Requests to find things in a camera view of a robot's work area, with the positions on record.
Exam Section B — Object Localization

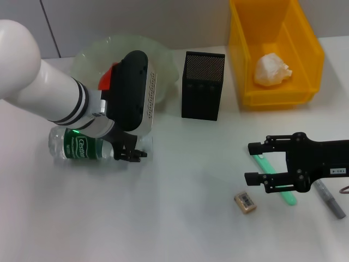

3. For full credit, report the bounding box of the white paper ball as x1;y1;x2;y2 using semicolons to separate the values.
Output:
254;52;293;88

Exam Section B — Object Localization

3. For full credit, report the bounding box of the grey marker pen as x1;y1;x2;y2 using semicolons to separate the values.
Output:
312;179;348;220

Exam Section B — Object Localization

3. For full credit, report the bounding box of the beige barcode eraser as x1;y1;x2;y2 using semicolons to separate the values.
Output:
233;191;258;215

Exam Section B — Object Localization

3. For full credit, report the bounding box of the clear green-label water bottle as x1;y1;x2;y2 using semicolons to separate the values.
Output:
48;125;154;165

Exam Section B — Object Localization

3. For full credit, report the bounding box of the green glass fruit bowl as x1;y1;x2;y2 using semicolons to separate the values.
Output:
71;33;181;110

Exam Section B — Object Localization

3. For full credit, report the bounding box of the black mesh pen holder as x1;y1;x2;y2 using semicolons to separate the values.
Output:
180;50;226;122

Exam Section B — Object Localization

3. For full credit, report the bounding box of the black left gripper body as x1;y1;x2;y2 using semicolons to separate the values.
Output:
104;127;140;154

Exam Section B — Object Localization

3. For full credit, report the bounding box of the red soft ball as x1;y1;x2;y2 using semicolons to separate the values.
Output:
98;62;119;91

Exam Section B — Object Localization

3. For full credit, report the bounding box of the yellow plastic bin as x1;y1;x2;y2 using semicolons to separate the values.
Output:
228;0;326;111

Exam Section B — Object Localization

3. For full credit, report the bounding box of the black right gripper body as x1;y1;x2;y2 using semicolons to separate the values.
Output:
284;132;349;194

